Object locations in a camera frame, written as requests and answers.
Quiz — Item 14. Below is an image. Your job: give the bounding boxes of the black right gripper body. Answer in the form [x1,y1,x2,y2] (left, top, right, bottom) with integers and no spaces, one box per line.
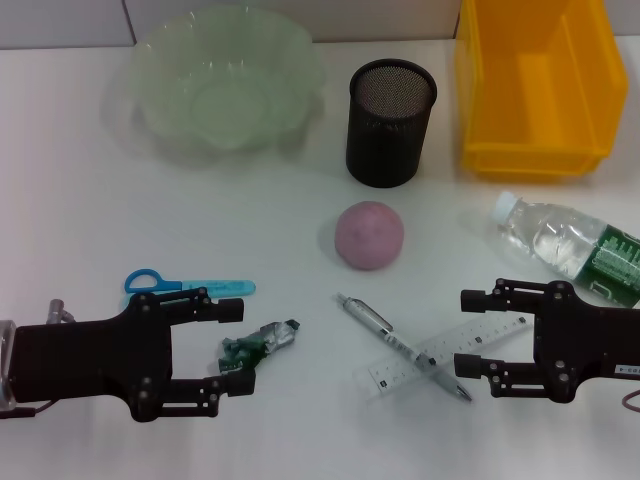
[532,280,640,404]

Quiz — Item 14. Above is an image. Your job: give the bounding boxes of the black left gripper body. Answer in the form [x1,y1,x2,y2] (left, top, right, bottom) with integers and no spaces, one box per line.
[14,293,175,422]

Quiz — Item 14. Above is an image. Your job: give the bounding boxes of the green silver plastic wrapper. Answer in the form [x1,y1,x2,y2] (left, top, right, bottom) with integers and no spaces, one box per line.
[215,318,302,375]

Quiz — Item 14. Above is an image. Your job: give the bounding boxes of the blue scissors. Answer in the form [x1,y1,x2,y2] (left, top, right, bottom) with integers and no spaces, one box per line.
[123,268,257,309]

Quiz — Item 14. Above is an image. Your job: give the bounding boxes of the transparent plastic ruler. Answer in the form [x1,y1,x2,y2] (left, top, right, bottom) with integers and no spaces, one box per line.
[353,313,535,400]

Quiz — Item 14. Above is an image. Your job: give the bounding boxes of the clear water bottle green label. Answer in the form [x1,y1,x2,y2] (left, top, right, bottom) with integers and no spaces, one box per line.
[488,191,640,308]

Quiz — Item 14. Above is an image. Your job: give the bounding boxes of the silver ballpoint pen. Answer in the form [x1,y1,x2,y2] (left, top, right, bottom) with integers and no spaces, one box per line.
[333,292,474,403]

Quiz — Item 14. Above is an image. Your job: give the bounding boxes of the black mesh pen holder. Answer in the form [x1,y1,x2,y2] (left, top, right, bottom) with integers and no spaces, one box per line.
[345,58,439,190]

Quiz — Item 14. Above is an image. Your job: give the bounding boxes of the green translucent fruit bowl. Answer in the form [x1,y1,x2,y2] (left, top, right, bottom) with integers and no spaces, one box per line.
[117,5,328,154]

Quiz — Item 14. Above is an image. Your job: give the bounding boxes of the yellow plastic bin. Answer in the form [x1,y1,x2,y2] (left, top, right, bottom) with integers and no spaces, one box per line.
[453,0,631,183]

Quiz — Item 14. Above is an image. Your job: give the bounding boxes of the left arm connector cable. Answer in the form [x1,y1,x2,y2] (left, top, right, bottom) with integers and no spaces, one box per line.
[0,297,77,419]

